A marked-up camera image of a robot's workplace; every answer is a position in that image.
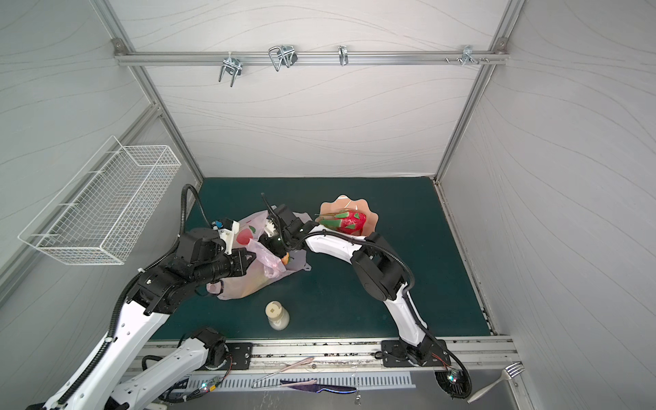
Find pink plastic bag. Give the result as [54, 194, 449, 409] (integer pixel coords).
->
[206, 211, 312, 301]

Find red dragon fruit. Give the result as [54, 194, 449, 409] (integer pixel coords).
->
[317, 209, 367, 236]

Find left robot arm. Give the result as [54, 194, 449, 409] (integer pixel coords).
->
[35, 184, 256, 409]

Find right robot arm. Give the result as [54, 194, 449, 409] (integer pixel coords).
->
[260, 194, 473, 400]

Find tan fruit plate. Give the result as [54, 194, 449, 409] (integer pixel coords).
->
[316, 195, 379, 236]

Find small beige bottle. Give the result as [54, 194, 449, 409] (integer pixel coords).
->
[265, 301, 290, 331]

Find pink clear tongs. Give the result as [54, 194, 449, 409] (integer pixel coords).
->
[251, 356, 314, 388]

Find left metal hook clamp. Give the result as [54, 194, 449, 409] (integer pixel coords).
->
[218, 55, 243, 87]

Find metal hook clamp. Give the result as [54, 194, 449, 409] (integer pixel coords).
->
[268, 44, 298, 72]
[218, 55, 243, 87]

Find middle metal hook clamp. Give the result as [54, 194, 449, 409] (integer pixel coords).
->
[268, 44, 298, 72]

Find right silver fork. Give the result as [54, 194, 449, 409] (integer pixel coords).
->
[466, 361, 525, 404]

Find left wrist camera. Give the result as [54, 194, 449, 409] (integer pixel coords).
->
[212, 218, 240, 255]

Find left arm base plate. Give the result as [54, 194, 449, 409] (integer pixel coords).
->
[202, 343, 254, 371]

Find white wire basket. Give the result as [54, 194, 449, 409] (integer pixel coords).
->
[18, 137, 181, 266]

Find purple handled knife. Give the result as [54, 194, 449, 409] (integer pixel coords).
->
[280, 379, 357, 395]

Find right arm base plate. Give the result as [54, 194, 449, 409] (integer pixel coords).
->
[374, 338, 452, 368]

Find metal crossbar rail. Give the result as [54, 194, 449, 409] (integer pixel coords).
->
[114, 49, 509, 68]

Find small metal ring clamp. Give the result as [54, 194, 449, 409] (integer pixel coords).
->
[338, 45, 349, 67]

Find right metal bracket clamp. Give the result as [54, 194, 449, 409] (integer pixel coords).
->
[443, 46, 491, 66]

